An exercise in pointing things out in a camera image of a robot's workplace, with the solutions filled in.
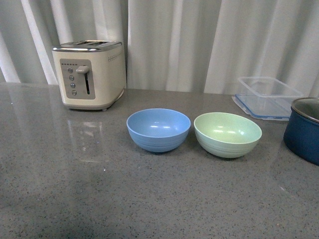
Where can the blue bowl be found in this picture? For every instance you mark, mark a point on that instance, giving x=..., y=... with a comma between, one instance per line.
x=158, y=130

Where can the green bowl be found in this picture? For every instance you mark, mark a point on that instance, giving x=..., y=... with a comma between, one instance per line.
x=226, y=135

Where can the cream two-slot toaster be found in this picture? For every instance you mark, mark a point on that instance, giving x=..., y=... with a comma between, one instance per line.
x=91, y=74

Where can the white curtain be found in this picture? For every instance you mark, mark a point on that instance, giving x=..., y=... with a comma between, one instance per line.
x=175, y=45

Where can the clear lid with blue seal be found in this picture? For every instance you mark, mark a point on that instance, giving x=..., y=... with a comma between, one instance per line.
x=263, y=108

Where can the clear plastic container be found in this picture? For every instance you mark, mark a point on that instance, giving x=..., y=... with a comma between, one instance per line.
x=268, y=87

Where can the dark blue pot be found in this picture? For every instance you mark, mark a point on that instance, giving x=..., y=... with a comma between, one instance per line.
x=302, y=132

